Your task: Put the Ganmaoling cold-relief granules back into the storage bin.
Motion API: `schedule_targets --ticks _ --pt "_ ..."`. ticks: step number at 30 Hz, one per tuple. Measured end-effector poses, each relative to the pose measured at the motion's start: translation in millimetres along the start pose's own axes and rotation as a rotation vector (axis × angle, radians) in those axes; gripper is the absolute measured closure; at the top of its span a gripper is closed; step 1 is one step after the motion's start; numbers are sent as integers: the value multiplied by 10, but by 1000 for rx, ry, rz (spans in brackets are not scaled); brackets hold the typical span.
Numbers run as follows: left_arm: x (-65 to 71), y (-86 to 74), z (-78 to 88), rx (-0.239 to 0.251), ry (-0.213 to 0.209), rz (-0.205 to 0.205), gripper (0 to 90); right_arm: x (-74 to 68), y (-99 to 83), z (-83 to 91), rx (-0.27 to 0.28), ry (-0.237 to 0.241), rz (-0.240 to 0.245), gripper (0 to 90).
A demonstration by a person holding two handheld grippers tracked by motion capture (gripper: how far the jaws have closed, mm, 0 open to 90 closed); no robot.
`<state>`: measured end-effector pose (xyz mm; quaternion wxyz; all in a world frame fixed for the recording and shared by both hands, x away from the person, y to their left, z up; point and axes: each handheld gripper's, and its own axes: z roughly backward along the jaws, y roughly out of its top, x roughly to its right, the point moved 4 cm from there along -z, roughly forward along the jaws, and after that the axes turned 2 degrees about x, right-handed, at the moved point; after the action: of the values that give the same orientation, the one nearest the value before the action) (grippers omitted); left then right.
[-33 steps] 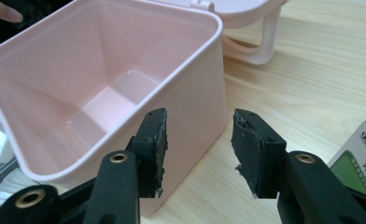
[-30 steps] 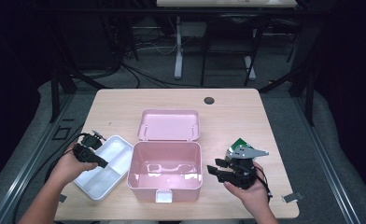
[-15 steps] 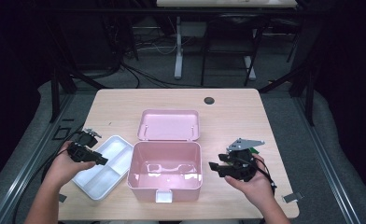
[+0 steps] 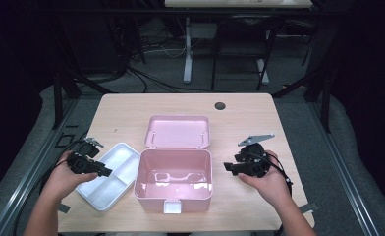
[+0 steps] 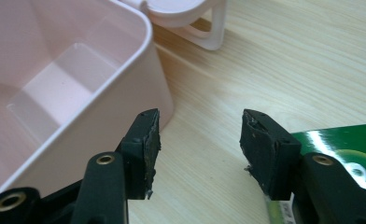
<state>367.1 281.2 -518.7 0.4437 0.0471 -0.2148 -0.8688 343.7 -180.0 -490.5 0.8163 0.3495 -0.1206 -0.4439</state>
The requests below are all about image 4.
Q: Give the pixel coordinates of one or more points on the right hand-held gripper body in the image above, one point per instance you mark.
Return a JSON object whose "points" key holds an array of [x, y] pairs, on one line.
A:
{"points": [[256, 162]]}

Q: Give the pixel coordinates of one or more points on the metal floor rail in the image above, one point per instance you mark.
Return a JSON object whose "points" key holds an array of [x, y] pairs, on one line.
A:
{"points": [[23, 183], [344, 173]]}

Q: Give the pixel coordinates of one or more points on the person's right hand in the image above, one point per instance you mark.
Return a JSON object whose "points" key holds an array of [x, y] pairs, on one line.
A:
{"points": [[274, 187]]}

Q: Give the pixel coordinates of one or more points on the white desk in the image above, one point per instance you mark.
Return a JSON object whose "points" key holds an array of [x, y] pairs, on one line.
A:
{"points": [[188, 59]]}

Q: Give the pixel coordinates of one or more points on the person's left hand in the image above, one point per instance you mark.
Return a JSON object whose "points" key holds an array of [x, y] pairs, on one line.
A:
{"points": [[61, 180]]}

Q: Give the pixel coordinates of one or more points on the grey tape strip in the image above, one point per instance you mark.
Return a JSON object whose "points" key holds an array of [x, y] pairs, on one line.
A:
{"points": [[309, 207], [64, 208]]}

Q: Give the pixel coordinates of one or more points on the pink storage box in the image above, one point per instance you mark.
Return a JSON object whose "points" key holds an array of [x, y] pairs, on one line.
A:
{"points": [[174, 164]]}

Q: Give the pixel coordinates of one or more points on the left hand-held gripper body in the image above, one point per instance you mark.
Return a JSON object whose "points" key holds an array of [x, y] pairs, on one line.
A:
{"points": [[82, 162]]}

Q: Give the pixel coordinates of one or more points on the black metal stand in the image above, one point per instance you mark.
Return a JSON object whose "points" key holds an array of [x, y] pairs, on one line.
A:
{"points": [[326, 98], [59, 98]]}

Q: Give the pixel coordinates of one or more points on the white divided tray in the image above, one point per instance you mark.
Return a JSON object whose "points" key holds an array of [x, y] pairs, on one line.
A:
{"points": [[115, 183]]}

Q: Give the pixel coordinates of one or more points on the black chair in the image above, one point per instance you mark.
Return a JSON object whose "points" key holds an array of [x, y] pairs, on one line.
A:
{"points": [[246, 23]]}

